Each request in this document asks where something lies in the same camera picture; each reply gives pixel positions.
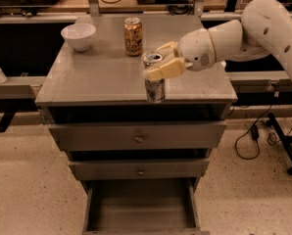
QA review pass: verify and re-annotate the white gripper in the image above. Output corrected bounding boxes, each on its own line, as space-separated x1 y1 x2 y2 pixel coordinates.
143 28 216 81

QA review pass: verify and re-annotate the silver redbull can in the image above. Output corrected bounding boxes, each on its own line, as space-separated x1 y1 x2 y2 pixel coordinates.
142 51 165 104

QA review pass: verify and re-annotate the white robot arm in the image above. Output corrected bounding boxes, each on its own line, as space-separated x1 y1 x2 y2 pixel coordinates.
143 0 292 81

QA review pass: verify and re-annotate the orange soda can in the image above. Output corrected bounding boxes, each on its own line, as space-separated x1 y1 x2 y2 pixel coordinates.
123 17 142 56

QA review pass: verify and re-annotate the grey top drawer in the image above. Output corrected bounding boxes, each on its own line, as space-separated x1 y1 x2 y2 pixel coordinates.
49 120 226 151

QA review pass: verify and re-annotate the grey wooden drawer cabinet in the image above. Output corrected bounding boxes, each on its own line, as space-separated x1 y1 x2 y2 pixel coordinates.
34 14 238 235

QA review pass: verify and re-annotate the grey middle drawer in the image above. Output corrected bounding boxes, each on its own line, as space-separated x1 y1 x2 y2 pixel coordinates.
69 159 209 181

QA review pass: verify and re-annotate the grey open bottom drawer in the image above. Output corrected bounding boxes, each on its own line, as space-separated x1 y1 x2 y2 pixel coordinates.
82 178 210 235

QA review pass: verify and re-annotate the white ceramic bowl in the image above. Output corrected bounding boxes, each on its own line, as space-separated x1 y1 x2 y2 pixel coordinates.
61 23 96 51

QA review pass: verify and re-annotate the black wheeled stand leg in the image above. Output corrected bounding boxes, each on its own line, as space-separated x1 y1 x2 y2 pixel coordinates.
267 113 292 175

